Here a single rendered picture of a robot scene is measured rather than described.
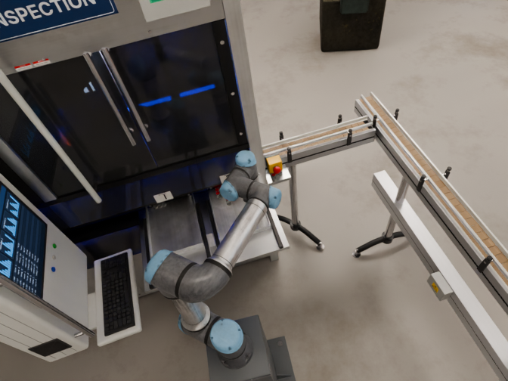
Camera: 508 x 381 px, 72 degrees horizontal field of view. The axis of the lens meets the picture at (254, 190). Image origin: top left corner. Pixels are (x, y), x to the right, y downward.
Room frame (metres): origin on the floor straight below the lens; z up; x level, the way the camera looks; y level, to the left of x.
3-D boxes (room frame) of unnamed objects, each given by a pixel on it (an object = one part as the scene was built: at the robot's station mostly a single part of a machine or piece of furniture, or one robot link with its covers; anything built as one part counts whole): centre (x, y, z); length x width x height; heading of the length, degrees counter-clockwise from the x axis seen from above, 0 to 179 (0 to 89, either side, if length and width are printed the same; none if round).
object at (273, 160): (1.25, -0.13, 0.99); 0.08 x 0.07 x 0.07; 7
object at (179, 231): (1.07, 0.44, 0.90); 0.34 x 0.26 x 0.04; 7
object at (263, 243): (1.02, 0.26, 0.87); 0.70 x 0.48 x 0.02; 97
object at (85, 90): (1.14, 0.65, 1.50); 0.47 x 0.01 x 0.59; 97
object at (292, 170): (1.41, -0.25, 0.46); 0.09 x 0.09 x 0.77; 7
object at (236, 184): (0.84, 0.05, 1.36); 0.11 x 0.11 x 0.08; 53
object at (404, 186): (1.16, -0.85, 0.46); 0.09 x 0.09 x 0.77; 7
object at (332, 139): (1.43, -0.40, 0.92); 0.69 x 0.15 x 0.16; 97
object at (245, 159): (0.93, 0.01, 1.37); 0.09 x 0.08 x 0.11; 143
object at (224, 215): (1.09, 0.10, 0.90); 0.34 x 0.26 x 0.04; 6
